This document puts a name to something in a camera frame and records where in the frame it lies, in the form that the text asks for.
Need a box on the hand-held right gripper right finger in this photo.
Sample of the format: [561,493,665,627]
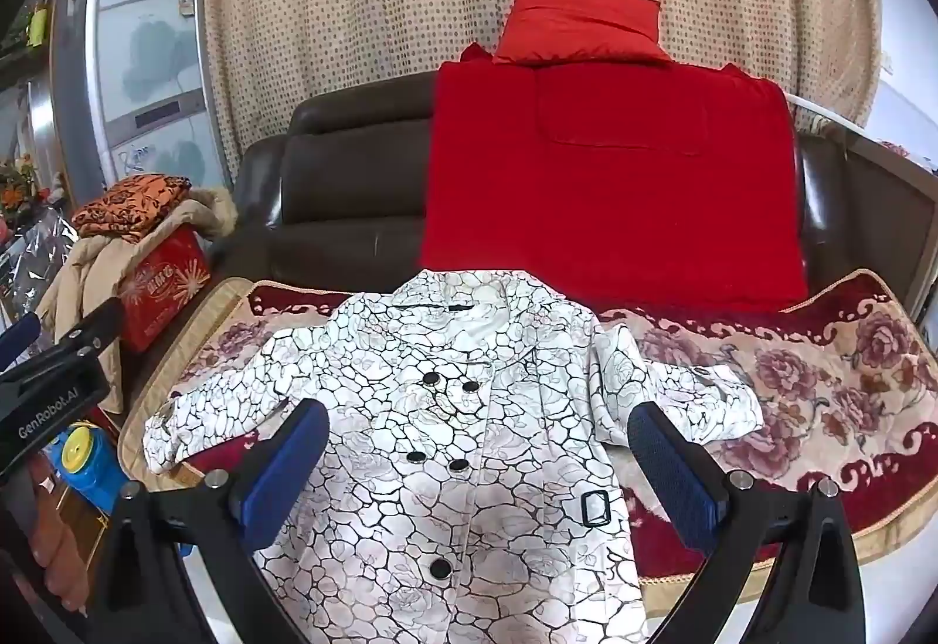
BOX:
[626,401,873,644]

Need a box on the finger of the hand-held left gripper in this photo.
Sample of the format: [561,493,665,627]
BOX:
[35,298,127,368]
[0,314,46,368]

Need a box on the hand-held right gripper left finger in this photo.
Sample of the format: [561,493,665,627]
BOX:
[80,398,331,644]

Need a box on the white black patterned coat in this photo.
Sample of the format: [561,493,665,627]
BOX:
[142,269,767,644]

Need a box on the person's left hand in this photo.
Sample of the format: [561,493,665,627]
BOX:
[28,459,93,617]

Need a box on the beige fur-trimmed jacket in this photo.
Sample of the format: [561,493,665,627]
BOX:
[33,188,239,414]

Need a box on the red cardboard box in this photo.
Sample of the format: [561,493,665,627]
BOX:
[117,226,213,352]

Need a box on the clear plastic wrap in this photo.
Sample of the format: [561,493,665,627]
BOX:
[0,208,78,330]

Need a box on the orange black patterned cloth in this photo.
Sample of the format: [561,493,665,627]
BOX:
[72,172,193,243]

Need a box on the flower arrangement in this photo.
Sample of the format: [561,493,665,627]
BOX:
[0,156,38,212]

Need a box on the floral sofa blanket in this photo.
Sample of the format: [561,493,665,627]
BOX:
[117,269,938,619]

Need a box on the wooden display cabinet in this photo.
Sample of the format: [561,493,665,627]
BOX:
[0,0,67,227]

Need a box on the silver refrigerator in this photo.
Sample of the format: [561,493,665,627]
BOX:
[50,0,236,198]

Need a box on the brown leather sofa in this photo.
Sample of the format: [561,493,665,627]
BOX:
[121,70,938,425]

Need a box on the red blanket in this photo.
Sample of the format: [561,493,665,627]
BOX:
[417,44,811,315]

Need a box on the white rod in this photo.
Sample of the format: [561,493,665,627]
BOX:
[786,93,876,135]

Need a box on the red pillow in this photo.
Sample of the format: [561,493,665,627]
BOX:
[492,0,671,66]

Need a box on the brown wooden bed frame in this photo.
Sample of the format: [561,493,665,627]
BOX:
[835,123,938,323]

